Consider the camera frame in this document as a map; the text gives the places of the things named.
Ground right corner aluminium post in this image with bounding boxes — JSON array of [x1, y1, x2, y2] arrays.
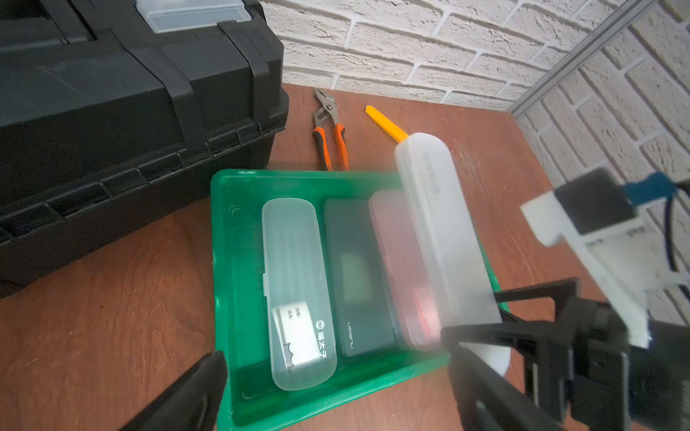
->
[[509, 0, 659, 118]]

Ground green plastic storage tray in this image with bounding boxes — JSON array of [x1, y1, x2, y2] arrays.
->
[[210, 169, 449, 430]]

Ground dark green labelled pencil case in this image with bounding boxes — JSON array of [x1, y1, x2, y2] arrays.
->
[[323, 199, 395, 357]]

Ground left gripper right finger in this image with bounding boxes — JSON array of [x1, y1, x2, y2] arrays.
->
[[448, 346, 562, 430]]

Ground clear frosted pencil case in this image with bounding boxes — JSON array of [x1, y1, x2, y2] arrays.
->
[[262, 198, 338, 391]]

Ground clear pencil case with label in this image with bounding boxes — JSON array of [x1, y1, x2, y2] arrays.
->
[[394, 132, 512, 378]]

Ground black plastic toolbox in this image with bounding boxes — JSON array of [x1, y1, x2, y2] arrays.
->
[[1, 1, 289, 297]]

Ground orange handled pliers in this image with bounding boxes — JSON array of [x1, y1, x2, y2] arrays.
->
[[312, 88, 351, 172]]

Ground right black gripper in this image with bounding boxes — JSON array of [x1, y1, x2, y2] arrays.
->
[[441, 278, 689, 430]]

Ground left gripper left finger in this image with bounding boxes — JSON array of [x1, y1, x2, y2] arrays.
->
[[122, 351, 227, 430]]

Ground pink pencil case with label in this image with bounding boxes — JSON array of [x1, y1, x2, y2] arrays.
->
[[368, 190, 441, 351]]

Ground yellow utility knife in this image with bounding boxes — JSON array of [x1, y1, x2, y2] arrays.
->
[[365, 105, 409, 144]]

